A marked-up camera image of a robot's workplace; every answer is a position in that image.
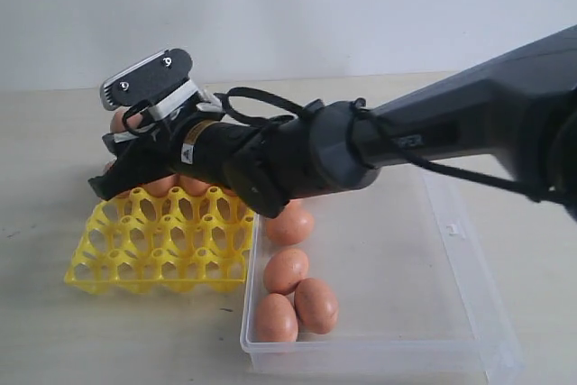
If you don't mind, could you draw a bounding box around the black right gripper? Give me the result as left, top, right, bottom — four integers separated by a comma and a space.
88, 115, 270, 200

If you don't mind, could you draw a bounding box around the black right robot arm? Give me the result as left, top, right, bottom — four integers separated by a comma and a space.
89, 27, 576, 218

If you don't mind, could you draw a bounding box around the yellow plastic egg tray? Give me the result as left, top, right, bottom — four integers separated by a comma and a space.
64, 187, 258, 294

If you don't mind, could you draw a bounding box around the clear plastic storage box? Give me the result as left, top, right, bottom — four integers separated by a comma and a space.
240, 165, 522, 384

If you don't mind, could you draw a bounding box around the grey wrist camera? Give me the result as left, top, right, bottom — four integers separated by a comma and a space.
99, 49, 193, 111

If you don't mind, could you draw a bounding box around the black camera cable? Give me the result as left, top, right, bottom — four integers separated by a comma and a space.
121, 86, 569, 204

